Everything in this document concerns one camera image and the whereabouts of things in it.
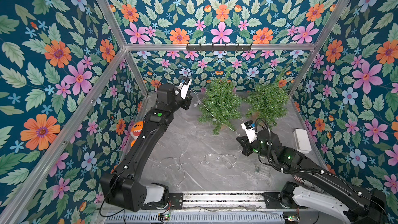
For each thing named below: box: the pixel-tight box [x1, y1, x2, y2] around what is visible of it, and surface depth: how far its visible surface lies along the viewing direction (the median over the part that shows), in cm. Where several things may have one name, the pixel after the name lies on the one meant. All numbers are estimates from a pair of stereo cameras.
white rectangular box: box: [293, 128, 312, 154], surface depth 90 cm
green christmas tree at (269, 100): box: [246, 73, 290, 126], surface depth 84 cm
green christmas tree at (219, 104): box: [197, 73, 243, 136], surface depth 81 cm
